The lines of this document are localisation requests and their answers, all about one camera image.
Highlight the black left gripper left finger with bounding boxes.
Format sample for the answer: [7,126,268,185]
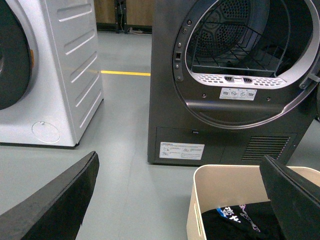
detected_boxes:
[0,151,100,240]

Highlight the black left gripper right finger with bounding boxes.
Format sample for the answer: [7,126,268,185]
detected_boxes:
[259,155,320,240]

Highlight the cream plastic laundry hamper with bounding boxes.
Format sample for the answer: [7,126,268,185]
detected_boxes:
[186,164,320,240]

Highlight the black printed t-shirt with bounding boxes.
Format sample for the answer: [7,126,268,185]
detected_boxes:
[201,201,286,240]

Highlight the white washing machine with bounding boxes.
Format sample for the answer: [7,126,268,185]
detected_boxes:
[0,0,104,148]

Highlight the dryer door with silver rim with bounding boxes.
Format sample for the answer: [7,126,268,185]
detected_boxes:
[299,0,320,90]

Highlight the dark grey tumble dryer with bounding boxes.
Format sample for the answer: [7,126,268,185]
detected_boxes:
[147,0,320,166]

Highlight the white power strip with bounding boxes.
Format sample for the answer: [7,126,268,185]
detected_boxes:
[128,27,144,35]

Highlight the wooden cabinet panels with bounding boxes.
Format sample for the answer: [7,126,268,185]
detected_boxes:
[94,0,155,35]

